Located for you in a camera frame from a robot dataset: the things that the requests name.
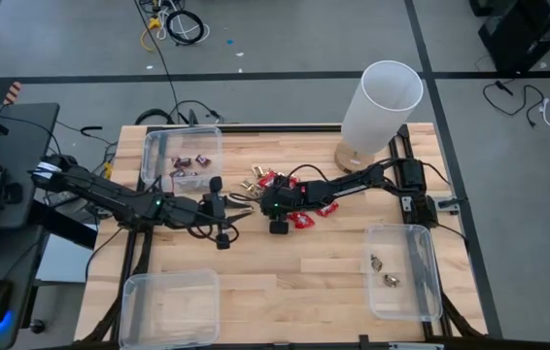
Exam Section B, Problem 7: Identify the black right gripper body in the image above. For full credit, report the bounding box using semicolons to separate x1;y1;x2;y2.
260;183;305;235

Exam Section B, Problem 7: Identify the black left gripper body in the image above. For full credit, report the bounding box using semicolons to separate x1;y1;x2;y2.
196;175;232;251

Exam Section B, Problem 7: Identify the clear plastic bin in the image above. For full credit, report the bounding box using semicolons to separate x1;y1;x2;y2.
362;224;444;323
119;269;222;350
141;125;224;193

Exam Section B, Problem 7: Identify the white shade wooden base lamp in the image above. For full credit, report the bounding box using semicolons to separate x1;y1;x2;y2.
333;59;425;175

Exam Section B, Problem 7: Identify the black desk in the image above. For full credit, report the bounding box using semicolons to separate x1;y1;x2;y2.
0;101;61;350

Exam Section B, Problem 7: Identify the orange black striped marker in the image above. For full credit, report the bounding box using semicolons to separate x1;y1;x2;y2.
2;81;23;106

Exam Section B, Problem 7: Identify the black equipment cabinet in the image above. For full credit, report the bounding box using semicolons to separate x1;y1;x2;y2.
468;0;550;75

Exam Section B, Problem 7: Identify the black left wrist camera cable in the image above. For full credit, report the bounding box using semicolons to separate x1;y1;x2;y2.
187;222;241;245

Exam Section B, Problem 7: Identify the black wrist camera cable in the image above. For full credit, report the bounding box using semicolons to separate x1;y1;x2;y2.
187;222;241;245
228;163;332;203

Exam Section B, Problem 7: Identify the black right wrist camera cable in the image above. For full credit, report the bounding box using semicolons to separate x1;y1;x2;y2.
228;163;332;203

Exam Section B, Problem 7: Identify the black cable bundle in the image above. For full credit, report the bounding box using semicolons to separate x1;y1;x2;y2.
133;99;225;126

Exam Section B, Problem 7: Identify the long black floor cable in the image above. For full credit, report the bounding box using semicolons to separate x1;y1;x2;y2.
132;0;182;125

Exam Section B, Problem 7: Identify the black coiled floor cable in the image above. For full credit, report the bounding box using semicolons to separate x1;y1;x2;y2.
165;9;206;47

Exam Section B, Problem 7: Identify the white tangled floor cable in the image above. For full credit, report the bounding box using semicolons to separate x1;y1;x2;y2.
155;0;211;43

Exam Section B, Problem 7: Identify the yellow floor cable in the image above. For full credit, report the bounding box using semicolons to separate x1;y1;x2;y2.
139;17;162;53

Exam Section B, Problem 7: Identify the black floor cable with plug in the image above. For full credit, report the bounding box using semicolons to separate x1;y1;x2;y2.
481;79;547;129

